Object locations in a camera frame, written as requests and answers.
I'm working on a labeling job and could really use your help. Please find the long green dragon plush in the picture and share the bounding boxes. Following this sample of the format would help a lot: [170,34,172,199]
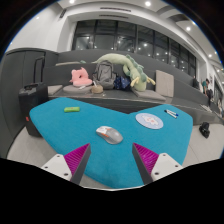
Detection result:
[92,53,157,92]

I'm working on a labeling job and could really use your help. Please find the flat grey square cushion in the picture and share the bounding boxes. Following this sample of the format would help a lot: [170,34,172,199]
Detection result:
[47,84,64,96]
[130,87,167,102]

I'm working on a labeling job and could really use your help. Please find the black wheeled suitcase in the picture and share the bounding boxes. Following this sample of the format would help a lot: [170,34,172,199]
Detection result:
[18,55,49,138]

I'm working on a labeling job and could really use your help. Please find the blue capped marker pen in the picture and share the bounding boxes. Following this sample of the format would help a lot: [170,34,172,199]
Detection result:
[165,108,180,117]

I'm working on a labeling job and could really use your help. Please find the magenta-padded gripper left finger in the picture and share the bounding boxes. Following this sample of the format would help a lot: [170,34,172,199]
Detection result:
[40,142,92,186]

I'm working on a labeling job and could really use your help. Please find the round light blue mouse pad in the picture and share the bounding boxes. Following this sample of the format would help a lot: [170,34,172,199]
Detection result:
[135,112,165,130]

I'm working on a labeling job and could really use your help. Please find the black bag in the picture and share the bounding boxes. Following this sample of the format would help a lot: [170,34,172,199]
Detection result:
[198,121,211,139]

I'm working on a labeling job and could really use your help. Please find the upright beige square cushion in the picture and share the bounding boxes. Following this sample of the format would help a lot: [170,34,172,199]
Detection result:
[154,69,175,98]

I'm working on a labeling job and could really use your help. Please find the round ceiling lights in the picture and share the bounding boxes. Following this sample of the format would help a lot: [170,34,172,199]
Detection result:
[68,0,223,73]

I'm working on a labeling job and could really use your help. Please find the grey computer mouse orange accents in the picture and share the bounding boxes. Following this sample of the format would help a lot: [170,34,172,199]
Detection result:
[95,125,124,145]

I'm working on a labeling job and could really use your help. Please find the person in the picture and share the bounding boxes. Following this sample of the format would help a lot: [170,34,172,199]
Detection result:
[201,78,212,98]

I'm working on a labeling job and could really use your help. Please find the dark blue patterned bag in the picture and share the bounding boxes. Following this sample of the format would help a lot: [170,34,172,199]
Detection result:
[113,75,132,91]

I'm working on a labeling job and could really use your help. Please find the round grey seat cushion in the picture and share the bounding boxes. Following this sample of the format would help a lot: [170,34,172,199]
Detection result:
[62,84,93,95]

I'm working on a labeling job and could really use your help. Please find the small green eraser block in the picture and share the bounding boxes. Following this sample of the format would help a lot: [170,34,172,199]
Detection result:
[63,106,81,113]

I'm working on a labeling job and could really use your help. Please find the small brown woven basket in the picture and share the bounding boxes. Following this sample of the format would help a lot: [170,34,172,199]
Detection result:
[90,84,104,94]

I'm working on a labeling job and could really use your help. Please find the grey backpack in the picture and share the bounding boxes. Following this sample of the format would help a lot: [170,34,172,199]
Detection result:
[92,60,117,90]

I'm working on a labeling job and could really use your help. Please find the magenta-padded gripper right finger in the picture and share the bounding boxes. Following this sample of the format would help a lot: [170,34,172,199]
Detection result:
[131,142,184,185]

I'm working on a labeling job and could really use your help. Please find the black capped marker pen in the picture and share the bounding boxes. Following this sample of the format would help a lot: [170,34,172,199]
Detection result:
[163,110,178,120]

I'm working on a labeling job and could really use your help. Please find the pink plush toy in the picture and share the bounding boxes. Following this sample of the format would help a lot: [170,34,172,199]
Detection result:
[69,67,93,88]

